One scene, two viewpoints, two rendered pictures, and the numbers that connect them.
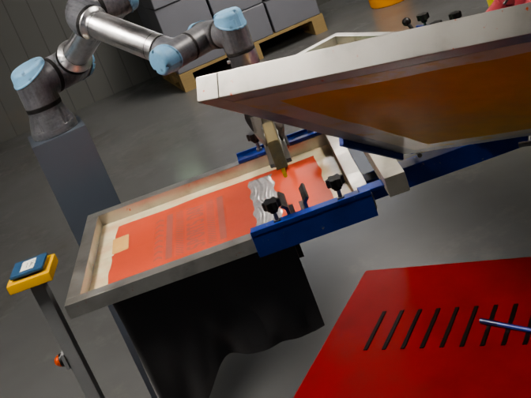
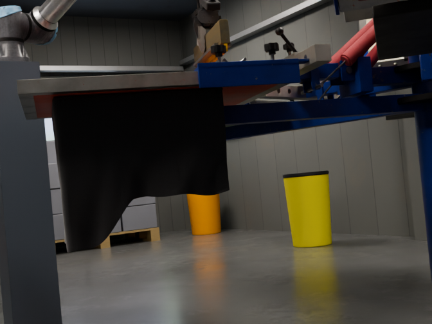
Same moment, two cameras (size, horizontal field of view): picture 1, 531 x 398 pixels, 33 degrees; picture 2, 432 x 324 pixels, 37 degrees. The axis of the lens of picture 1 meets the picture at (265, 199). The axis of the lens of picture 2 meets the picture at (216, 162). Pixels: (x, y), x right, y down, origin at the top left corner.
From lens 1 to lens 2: 133 cm
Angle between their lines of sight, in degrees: 29
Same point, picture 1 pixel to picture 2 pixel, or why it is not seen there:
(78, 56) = (51, 10)
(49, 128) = (9, 53)
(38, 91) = (10, 24)
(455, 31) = not seen: outside the picture
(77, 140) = (28, 70)
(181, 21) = (58, 203)
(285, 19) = (132, 224)
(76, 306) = (27, 83)
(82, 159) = not seen: hidden behind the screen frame
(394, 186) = (321, 53)
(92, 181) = not seen: hidden behind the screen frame
